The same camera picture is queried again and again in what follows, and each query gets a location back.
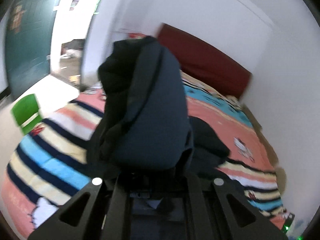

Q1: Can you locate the brown cardboard beside bed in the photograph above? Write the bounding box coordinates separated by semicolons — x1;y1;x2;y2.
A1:
241;103;282;167

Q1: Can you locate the dark navy puffer jacket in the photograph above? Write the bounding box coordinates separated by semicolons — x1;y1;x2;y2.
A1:
86;36;231;240

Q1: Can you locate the green plastic chair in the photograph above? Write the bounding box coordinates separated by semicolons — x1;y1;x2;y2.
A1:
11;94;43;135

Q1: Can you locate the striped Hello Kitty blanket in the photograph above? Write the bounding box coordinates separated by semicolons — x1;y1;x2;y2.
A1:
1;74;291;239

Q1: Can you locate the green door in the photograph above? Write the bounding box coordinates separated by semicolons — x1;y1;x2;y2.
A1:
5;0;60;100

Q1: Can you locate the dark red headboard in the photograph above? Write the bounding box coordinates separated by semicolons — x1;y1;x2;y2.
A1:
157;24;252;99

